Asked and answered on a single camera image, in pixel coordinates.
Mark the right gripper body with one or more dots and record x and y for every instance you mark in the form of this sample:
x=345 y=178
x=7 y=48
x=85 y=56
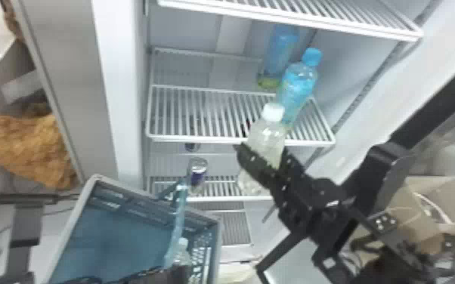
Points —
x=311 y=202

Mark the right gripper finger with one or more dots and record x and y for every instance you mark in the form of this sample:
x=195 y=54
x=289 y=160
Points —
x=291 y=163
x=256 y=164

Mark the clear bottle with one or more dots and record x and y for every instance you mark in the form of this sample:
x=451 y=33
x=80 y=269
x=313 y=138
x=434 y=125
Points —
x=179 y=222
x=268 y=137

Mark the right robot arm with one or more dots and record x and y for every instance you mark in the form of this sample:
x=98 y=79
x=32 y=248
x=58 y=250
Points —
x=406 y=254

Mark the blue can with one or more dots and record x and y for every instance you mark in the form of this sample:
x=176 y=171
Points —
x=197 y=174

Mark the blue bottle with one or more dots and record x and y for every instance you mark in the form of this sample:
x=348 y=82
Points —
x=297 y=85
x=280 y=49

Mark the fridge door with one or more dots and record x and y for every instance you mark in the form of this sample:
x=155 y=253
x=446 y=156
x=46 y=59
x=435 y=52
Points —
x=418 y=75

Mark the white fridge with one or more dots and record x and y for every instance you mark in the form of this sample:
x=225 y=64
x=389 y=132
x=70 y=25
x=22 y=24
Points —
x=120 y=87

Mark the blue basket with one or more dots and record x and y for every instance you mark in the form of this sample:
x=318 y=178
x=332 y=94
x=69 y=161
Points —
x=112 y=238

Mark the brown cloth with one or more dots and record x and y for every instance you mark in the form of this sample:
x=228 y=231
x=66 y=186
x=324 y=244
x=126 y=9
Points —
x=25 y=150

